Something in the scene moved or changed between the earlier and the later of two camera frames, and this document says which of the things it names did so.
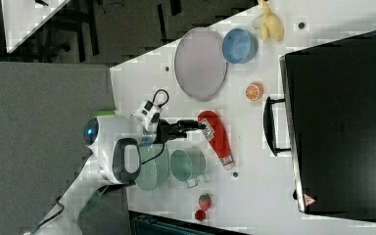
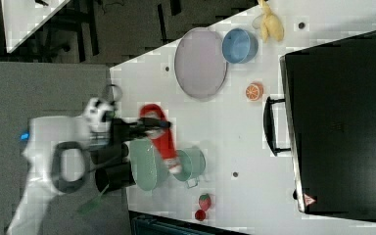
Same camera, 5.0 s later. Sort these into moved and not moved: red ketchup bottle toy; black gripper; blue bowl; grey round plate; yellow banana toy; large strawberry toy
Moved: black gripper; red ketchup bottle toy
Not moved: grey round plate; blue bowl; yellow banana toy; large strawberry toy
